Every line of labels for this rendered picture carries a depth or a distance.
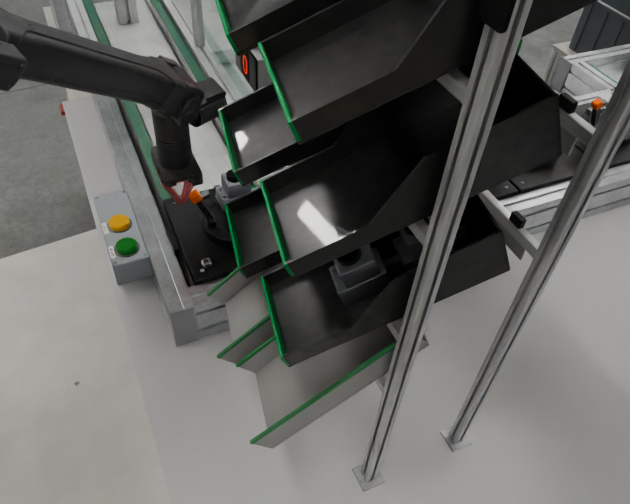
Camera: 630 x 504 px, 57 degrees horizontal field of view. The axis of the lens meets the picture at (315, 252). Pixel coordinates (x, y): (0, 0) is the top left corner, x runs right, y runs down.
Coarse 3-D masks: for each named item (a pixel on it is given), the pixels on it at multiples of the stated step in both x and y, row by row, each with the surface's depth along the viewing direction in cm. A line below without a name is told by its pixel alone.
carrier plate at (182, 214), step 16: (176, 208) 119; (192, 208) 119; (176, 224) 116; (192, 224) 116; (192, 240) 113; (208, 240) 113; (192, 256) 110; (208, 256) 110; (224, 256) 110; (192, 272) 107; (208, 272) 107; (224, 272) 108
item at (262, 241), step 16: (256, 192) 84; (240, 208) 86; (256, 208) 85; (240, 224) 84; (256, 224) 83; (240, 240) 82; (256, 240) 81; (272, 240) 80; (240, 256) 79; (256, 256) 80; (272, 256) 76; (256, 272) 78
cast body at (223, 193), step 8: (224, 176) 109; (232, 176) 107; (224, 184) 109; (232, 184) 107; (240, 184) 108; (248, 184) 108; (216, 192) 111; (224, 192) 110; (232, 192) 108; (240, 192) 109; (248, 192) 110; (224, 200) 109; (232, 200) 110; (224, 208) 110
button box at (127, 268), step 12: (120, 192) 123; (96, 204) 120; (108, 204) 120; (120, 204) 120; (108, 216) 117; (132, 216) 118; (108, 228) 115; (132, 228) 116; (108, 240) 113; (108, 252) 111; (144, 252) 111; (120, 264) 109; (132, 264) 110; (144, 264) 112; (120, 276) 111; (132, 276) 112; (144, 276) 114
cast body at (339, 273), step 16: (352, 256) 66; (368, 256) 66; (336, 272) 70; (352, 272) 66; (368, 272) 67; (384, 272) 68; (336, 288) 69; (352, 288) 68; (368, 288) 69; (384, 288) 70
